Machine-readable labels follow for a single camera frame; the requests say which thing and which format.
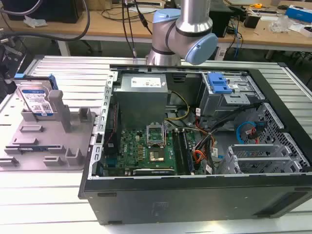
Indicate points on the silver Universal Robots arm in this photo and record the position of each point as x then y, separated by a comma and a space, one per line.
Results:
180, 29

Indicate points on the blue disk bay latch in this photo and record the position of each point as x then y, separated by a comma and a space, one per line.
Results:
218, 84

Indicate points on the silver disk bay cage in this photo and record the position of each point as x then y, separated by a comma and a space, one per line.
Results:
226, 97

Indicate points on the hard disk in blue carrier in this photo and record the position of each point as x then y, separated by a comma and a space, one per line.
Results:
34, 97

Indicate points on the CPU socket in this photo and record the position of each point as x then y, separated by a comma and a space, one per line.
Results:
154, 136

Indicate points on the grey power supply unit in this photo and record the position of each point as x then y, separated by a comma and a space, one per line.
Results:
141, 100

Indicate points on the green motherboard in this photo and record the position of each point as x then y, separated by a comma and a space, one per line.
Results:
146, 151

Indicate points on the RAM slot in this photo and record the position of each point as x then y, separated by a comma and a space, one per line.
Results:
177, 151
186, 151

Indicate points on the graphics card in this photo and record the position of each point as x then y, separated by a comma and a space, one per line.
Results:
153, 171

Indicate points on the black open PC case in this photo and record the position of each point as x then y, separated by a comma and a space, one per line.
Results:
185, 192

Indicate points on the grey parts rack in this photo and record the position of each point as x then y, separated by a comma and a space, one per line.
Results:
46, 143

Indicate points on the black desktop computer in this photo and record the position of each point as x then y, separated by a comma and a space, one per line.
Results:
219, 18

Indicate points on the wooden desk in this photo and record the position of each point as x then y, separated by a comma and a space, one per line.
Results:
265, 31
75, 24

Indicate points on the RAM stick on rack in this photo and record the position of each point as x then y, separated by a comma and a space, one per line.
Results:
36, 148

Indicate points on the small black box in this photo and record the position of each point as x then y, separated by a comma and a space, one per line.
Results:
252, 20

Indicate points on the black box on desk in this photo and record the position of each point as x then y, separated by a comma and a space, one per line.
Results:
44, 11

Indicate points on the crumpled clear plastic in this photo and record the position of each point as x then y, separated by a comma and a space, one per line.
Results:
34, 21

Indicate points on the clear plastic bag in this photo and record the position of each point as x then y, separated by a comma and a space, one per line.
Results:
280, 24

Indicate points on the black gripper-like device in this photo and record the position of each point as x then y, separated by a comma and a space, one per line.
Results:
8, 63

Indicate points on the blue white cardboard box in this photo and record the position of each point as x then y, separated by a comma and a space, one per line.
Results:
298, 12

